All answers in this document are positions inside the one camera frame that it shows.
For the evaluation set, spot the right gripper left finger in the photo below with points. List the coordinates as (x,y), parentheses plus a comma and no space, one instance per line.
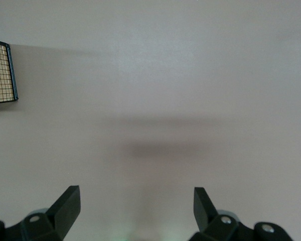
(65,213)

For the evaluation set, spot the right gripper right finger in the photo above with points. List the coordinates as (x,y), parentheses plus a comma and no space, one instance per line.
(203,211)

